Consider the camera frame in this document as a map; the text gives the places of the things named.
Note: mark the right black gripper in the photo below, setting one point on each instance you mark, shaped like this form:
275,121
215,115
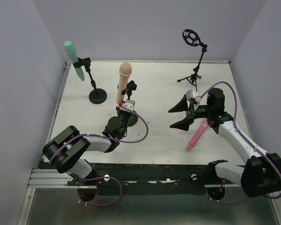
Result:
191,113

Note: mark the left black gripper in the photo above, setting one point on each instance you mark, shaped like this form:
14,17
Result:
122,112

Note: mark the black round-base clip stand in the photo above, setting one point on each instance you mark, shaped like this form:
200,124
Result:
97,95

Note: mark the peach toy microphone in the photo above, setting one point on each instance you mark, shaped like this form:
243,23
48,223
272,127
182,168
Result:
125,71

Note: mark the black tripod ring stand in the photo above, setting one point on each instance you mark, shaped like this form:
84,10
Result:
191,38

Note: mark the green toy microphone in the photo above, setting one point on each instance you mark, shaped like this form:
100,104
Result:
72,54

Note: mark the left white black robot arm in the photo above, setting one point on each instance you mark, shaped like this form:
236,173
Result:
65,151

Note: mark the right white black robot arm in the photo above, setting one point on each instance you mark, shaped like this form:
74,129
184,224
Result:
261,174

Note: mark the pink toy microphone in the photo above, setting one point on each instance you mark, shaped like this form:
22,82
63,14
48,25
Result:
198,134

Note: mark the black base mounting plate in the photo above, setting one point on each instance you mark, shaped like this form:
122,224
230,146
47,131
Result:
146,179

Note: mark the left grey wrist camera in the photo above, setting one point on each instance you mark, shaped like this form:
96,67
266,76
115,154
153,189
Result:
129,104

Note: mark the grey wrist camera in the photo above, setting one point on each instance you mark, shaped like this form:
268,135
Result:
129,104
193,96

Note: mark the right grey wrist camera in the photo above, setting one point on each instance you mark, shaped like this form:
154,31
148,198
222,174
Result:
193,96

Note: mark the left aluminium rail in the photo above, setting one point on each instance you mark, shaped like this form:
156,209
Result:
47,178

